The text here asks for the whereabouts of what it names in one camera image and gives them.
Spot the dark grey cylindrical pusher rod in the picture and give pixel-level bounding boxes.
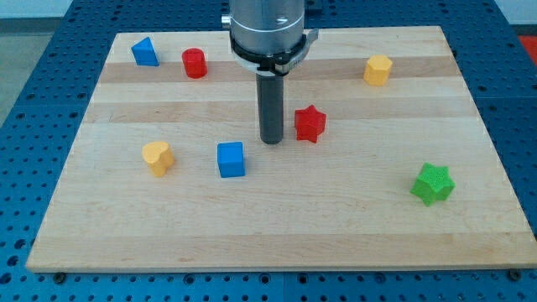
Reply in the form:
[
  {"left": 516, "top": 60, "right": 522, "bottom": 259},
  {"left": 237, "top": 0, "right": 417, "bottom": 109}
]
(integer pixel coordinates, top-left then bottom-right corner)
[{"left": 256, "top": 75, "right": 284, "bottom": 144}]

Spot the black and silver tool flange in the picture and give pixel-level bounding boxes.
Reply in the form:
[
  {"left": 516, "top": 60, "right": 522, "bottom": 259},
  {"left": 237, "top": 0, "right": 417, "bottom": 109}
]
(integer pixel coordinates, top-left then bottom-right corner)
[{"left": 230, "top": 29, "right": 319, "bottom": 76}]

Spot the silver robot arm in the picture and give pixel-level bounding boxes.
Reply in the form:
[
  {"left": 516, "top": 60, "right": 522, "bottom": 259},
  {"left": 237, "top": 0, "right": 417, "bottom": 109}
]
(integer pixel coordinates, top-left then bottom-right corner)
[{"left": 221, "top": 0, "right": 319, "bottom": 144}]

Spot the blue cube block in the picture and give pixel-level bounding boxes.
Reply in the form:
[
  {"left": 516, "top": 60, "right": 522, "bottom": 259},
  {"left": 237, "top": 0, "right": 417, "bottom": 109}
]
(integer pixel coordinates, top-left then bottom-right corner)
[{"left": 217, "top": 142, "right": 246, "bottom": 178}]

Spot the blue triangle block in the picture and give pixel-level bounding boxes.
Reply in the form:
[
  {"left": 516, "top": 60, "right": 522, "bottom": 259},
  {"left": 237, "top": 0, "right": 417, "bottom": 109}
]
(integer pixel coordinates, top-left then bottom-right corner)
[{"left": 131, "top": 37, "right": 159, "bottom": 66}]

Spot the red star block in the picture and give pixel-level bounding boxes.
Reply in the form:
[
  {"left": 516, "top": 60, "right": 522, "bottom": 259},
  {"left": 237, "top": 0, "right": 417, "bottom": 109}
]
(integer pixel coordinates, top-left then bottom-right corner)
[{"left": 295, "top": 105, "right": 326, "bottom": 143}]

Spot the red cylinder block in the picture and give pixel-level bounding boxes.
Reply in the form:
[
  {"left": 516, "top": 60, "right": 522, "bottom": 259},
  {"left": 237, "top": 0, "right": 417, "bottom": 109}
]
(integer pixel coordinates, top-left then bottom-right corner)
[{"left": 181, "top": 48, "right": 208, "bottom": 79}]

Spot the yellow hexagon block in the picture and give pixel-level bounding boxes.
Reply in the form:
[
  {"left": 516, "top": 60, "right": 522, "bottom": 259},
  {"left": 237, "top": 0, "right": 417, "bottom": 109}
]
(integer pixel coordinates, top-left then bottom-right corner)
[{"left": 363, "top": 55, "right": 393, "bottom": 86}]

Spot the yellow heart block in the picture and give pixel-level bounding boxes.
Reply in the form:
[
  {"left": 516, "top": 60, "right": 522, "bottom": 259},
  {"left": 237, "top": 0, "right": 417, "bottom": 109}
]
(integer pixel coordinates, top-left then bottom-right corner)
[{"left": 142, "top": 141, "right": 175, "bottom": 177}]

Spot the wooden board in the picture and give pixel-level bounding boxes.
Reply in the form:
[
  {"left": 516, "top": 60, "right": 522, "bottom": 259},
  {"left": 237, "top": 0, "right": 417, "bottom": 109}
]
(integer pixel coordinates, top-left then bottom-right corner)
[{"left": 27, "top": 26, "right": 536, "bottom": 273}]

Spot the green star block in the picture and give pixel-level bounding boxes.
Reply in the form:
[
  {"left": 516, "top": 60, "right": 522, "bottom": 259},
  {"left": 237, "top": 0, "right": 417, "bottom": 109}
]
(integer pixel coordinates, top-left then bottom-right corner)
[{"left": 410, "top": 162, "right": 456, "bottom": 206}]

